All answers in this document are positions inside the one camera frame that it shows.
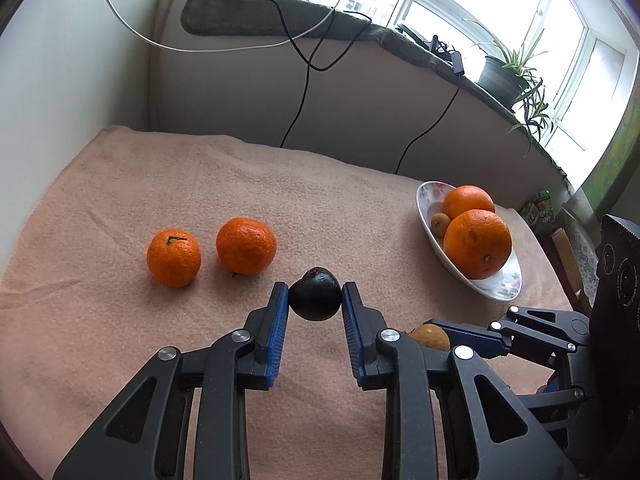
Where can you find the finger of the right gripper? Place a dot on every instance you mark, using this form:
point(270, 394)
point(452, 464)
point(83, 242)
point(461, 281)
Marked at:
point(558, 391)
point(502, 338)

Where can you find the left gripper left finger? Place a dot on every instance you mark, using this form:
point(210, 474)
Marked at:
point(143, 432)

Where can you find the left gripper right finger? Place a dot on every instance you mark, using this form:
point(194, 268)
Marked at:
point(489, 433)

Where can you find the tan longan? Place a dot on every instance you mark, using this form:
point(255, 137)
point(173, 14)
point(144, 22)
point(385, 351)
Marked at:
point(439, 225)
point(432, 336)

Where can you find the large orange speckled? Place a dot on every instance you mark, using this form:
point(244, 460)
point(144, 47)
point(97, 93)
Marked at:
point(478, 243)

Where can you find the dark plum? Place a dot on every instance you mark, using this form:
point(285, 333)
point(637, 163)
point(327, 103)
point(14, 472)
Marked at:
point(316, 296)

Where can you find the cardboard box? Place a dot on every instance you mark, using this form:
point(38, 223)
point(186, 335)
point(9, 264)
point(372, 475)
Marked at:
point(566, 264)

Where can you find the green snack bag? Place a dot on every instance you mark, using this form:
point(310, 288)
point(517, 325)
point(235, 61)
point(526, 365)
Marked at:
point(538, 212)

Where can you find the large orange smooth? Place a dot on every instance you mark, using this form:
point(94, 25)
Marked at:
point(464, 198)

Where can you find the white floral plate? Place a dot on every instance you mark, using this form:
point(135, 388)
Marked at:
point(505, 285)

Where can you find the mandarin with stem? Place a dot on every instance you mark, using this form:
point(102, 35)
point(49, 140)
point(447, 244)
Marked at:
point(174, 258)

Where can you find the mandarin bumpy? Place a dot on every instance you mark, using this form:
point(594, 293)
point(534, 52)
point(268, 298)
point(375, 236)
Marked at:
point(245, 246)

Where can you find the potted spider plant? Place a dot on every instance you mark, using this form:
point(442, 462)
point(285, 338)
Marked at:
point(511, 81)

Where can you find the black clip device on sill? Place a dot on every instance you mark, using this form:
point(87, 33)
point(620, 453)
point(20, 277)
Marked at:
point(434, 45)

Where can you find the green windowsill cloth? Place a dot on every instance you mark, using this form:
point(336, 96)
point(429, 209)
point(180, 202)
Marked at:
point(277, 73)

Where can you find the black right camera box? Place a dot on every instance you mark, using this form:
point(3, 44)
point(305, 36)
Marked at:
point(614, 348)

